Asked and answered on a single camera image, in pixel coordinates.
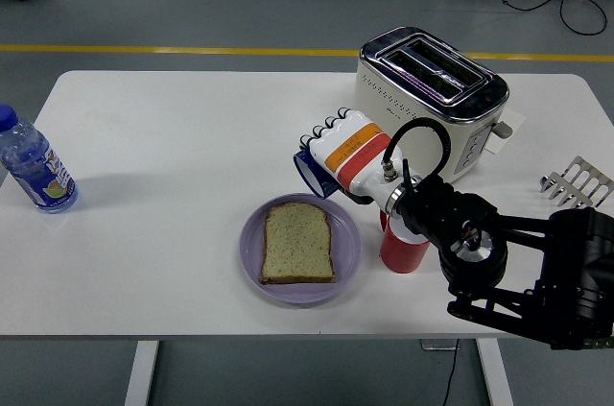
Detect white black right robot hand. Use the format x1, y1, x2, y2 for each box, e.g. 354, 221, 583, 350
299, 107, 400, 209

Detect blue cup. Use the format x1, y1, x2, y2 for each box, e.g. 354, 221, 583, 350
293, 149, 342, 200

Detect bread slice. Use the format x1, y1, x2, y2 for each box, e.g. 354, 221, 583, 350
259, 202, 337, 285

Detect red cup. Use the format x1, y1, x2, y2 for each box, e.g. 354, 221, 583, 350
379, 207, 432, 275

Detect purple plate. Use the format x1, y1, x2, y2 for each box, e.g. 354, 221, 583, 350
239, 192, 364, 305

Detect cream chrome toaster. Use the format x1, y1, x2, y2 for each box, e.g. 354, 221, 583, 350
354, 26, 514, 186

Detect silver toast rack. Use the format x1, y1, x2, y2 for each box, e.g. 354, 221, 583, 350
539, 155, 614, 211

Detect white table leg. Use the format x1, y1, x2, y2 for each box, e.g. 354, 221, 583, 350
123, 341, 160, 406
475, 338, 515, 406

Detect clear blue-capped water bottle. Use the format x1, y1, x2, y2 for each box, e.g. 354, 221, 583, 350
0, 105, 80, 214

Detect grey table bracket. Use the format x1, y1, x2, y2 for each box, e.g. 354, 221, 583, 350
419, 338, 460, 352

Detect black cable under table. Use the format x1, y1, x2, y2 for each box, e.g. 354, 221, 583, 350
440, 338, 461, 406

